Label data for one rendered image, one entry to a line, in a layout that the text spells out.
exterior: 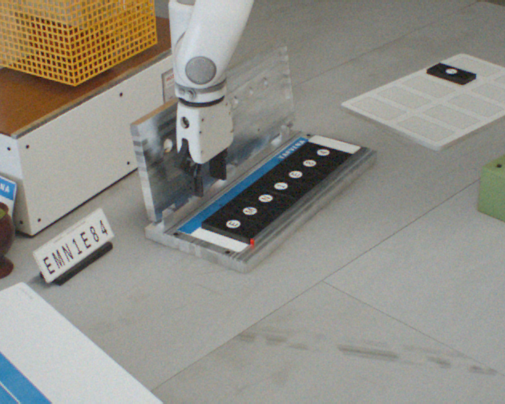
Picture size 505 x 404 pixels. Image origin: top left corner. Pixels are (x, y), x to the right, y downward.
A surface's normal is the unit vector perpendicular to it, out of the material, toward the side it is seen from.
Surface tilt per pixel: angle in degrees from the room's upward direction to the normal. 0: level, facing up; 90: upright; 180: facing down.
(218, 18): 70
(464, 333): 0
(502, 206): 90
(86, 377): 0
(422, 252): 0
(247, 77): 83
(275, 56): 83
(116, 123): 90
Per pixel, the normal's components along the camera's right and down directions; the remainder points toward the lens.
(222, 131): 0.83, 0.24
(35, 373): -0.03, -0.86
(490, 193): -0.70, 0.38
